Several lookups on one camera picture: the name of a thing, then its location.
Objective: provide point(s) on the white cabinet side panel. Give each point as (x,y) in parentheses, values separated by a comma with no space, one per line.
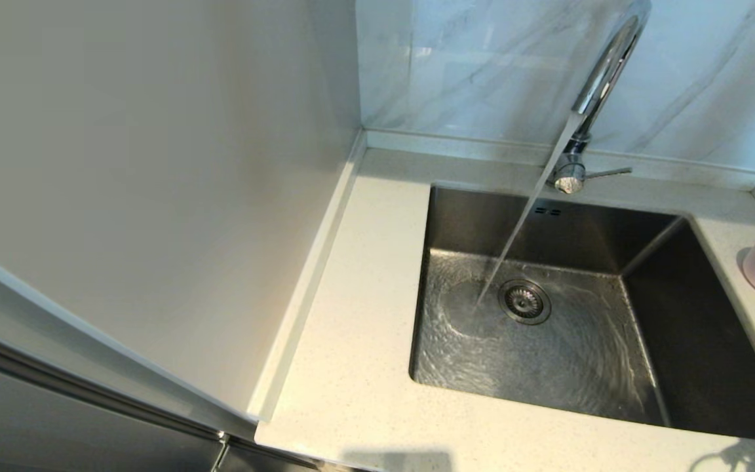
(154,196)

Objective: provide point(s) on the stainless steel sink basin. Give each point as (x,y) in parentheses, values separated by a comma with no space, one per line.
(580,373)

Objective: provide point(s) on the round metal drain strainer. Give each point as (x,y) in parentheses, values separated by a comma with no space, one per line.
(525,302)

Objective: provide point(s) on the grey steel appliance front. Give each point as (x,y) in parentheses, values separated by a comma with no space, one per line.
(23,426)

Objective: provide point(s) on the chrome gooseneck faucet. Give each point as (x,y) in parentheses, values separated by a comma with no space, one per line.
(607,65)

